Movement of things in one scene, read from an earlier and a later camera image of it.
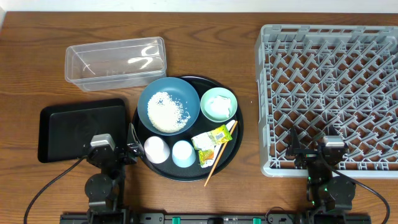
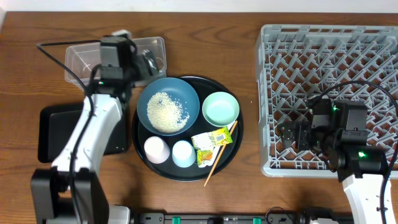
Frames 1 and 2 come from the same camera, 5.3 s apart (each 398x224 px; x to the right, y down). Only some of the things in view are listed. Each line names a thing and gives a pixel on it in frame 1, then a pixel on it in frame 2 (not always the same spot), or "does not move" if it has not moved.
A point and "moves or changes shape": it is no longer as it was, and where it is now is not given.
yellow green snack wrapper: (205, 144) does not move
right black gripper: (294, 146) -> (288, 134)
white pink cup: (156, 150) does not move
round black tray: (188, 127) does not move
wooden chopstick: (219, 155) does not move
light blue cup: (183, 154) does not move
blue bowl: (169, 106) moves or changes shape
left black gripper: (125, 152) -> (144, 65)
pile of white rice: (165, 114) does not move
